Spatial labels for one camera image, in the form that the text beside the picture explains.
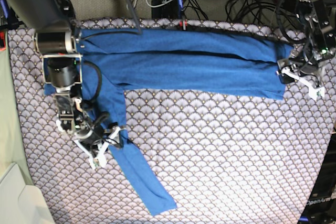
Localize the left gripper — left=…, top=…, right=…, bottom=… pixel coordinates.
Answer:
left=278, top=56, right=319, bottom=85

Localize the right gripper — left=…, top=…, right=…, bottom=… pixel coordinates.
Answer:
left=70, top=125, right=124, bottom=153

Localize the blue long-sleeve T-shirt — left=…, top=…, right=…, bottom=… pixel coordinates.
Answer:
left=43, top=28, right=294, bottom=216

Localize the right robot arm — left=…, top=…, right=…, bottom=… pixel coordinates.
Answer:
left=7, top=0, right=123, bottom=157

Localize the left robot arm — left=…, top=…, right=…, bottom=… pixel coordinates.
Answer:
left=276, top=0, right=335, bottom=86

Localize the fan-patterned table cloth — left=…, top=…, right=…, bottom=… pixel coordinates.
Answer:
left=8, top=29, right=335, bottom=223

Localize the white plastic bin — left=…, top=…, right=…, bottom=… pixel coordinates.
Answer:
left=1, top=163, right=55, bottom=223

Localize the black OpenArm case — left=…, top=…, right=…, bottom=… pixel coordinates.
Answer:
left=298, top=133, right=335, bottom=223

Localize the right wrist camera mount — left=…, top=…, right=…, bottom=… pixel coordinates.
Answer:
left=84, top=126, right=126, bottom=170

